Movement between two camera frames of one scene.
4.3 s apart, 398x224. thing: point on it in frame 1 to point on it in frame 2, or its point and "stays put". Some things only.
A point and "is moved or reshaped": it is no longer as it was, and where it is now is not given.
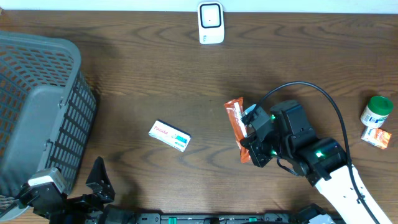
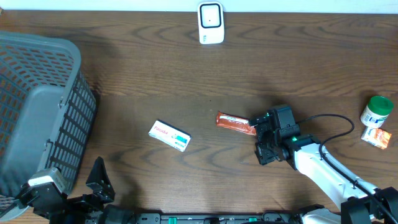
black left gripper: x=104 y=187 stays put
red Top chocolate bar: x=234 y=109 is moved or reshaped
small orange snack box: x=376 y=136 stays put
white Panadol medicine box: x=170 y=135 stays put
